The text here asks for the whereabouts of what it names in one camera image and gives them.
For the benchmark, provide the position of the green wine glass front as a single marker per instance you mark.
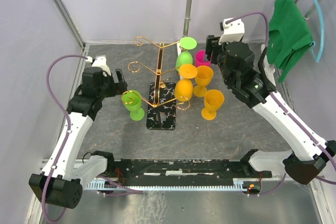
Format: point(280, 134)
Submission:
point(133, 103)

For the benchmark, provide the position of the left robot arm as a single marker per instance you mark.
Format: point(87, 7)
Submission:
point(60, 183)

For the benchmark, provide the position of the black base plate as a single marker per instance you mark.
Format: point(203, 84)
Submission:
point(183, 172)

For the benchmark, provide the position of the green cloth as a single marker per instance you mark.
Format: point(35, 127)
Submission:
point(289, 37)

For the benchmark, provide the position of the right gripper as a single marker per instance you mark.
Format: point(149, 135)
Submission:
point(212, 44)

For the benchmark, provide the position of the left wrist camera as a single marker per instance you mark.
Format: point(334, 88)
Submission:
point(99, 61)

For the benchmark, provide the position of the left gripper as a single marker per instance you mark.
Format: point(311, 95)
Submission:
point(118, 88)

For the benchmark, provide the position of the orange wine glass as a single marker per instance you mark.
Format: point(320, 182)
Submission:
point(184, 87)
point(213, 100)
point(202, 79)

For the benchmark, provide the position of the orange wine glass front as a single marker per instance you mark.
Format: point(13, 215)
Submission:
point(213, 100)

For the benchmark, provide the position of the pink plastic cup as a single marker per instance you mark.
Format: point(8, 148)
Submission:
point(200, 59)

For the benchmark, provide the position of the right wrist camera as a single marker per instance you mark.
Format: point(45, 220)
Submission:
point(233, 31)

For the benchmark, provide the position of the gold wine glass rack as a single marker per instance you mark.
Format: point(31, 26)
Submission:
point(162, 104)

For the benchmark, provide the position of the blue clothes hanger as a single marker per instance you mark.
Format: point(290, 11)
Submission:
point(318, 56)

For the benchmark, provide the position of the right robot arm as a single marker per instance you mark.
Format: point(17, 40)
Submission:
point(309, 153)

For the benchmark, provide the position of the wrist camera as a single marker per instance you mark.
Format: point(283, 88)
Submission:
point(233, 31)
point(99, 61)

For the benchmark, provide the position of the green wine glass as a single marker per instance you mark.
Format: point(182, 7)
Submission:
point(186, 44)
point(133, 103)

